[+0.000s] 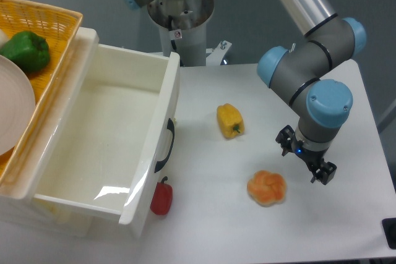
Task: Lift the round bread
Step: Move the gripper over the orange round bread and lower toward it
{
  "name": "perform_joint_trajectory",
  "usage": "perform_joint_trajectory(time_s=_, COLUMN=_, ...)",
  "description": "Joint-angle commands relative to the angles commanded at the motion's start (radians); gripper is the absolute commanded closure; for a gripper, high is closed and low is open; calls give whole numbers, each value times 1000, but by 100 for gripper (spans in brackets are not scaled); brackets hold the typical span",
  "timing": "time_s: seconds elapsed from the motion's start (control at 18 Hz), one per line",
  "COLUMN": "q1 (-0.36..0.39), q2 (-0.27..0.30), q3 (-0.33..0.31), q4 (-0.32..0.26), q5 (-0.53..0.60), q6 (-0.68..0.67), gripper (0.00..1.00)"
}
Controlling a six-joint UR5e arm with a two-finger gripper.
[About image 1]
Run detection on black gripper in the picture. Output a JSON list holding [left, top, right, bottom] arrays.
[[275, 125, 337, 185]]

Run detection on round orange bread roll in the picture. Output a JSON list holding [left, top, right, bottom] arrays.
[[247, 170, 287, 207]]

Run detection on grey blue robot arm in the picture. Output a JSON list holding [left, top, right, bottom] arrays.
[[125, 0, 367, 184]]

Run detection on yellow bell pepper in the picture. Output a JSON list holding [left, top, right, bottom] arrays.
[[217, 103, 245, 139]]

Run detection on black device at table edge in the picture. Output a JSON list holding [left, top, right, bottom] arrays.
[[382, 218, 396, 250]]

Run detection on red bell pepper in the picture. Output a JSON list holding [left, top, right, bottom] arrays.
[[150, 176, 173, 216]]

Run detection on white plastic drawer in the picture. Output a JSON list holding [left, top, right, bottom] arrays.
[[35, 45, 180, 237]]

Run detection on yellow woven plastic basket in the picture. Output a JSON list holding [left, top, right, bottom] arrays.
[[1, 0, 83, 183]]

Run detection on pale pink plate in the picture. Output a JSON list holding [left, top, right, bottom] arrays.
[[1, 56, 36, 155]]

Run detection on green bell pepper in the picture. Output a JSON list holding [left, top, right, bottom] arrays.
[[1, 31, 51, 73]]

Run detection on white object in basket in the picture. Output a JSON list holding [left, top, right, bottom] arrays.
[[0, 30, 9, 48]]

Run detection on black drawer handle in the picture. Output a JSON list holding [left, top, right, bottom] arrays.
[[155, 118, 175, 173]]

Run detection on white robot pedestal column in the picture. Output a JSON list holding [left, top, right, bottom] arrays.
[[147, 0, 232, 67]]

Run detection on white drawer cabinet frame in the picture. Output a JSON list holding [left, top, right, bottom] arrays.
[[1, 27, 99, 236]]

